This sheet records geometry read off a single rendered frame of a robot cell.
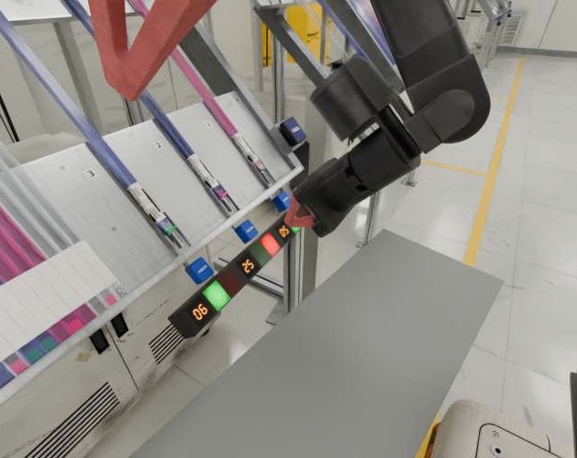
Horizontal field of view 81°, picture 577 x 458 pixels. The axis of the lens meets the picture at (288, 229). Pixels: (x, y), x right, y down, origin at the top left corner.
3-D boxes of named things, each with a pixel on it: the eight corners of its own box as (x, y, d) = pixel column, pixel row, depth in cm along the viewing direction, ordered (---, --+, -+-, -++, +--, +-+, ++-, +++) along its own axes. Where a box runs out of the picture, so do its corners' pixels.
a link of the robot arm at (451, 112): (486, 114, 27) (474, 109, 35) (404, -4, 27) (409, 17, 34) (366, 194, 33) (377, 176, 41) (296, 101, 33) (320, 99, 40)
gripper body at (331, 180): (288, 195, 39) (330, 162, 34) (325, 163, 46) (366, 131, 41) (323, 238, 40) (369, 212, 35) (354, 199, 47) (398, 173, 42)
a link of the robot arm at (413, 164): (421, 170, 32) (434, 151, 36) (377, 111, 31) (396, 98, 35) (366, 203, 37) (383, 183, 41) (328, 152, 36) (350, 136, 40)
